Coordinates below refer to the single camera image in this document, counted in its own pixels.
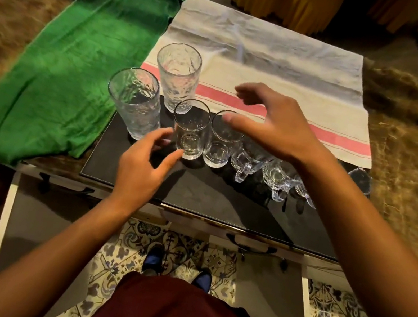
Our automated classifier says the black leather mat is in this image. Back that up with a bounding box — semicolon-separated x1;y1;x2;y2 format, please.
73;84;363;262

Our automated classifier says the person's left forearm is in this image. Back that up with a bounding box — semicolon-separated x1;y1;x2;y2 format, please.
0;168;141;317

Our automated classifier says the person's right forearm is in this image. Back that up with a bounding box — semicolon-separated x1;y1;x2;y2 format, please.
270;146;418;317

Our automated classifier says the white table base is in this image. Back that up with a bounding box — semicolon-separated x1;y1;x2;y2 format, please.
0;158;367;317

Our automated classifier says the person's left hand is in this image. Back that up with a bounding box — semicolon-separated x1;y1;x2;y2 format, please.
108;119;188;220

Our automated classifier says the person's right blue shoe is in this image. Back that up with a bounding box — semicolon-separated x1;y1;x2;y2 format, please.
190;267;215;292

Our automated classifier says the white cloth with red stripe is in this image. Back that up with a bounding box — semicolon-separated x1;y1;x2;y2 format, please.
131;0;396;170

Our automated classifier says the person's right hand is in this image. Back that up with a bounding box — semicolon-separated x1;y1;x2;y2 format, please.
215;77;340;172

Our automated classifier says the black drawer handle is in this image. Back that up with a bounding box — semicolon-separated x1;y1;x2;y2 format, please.
36;172;96;201
221;232;293;272

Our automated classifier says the clear glass mug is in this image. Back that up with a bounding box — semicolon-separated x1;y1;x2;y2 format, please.
258;157;301;205
344;165;375;198
291;176;320;210
227;135;277;188

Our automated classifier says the small clear glass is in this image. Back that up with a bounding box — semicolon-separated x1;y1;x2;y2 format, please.
166;96;214;163
201;107;248;172

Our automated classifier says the person's blue shoe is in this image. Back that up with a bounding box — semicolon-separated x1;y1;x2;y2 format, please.
140;242;167;277
190;267;215;292

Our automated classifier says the person's left blue shoe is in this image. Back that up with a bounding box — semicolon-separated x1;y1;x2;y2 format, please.
140;242;167;277

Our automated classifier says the tall textured drinking glass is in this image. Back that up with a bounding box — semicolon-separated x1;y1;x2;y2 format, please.
100;63;170;144
148;39;206;117

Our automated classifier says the green cloth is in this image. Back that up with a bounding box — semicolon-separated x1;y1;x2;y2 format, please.
0;0;190;192

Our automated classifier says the person's maroon shirt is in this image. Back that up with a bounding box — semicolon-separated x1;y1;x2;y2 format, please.
84;263;295;317

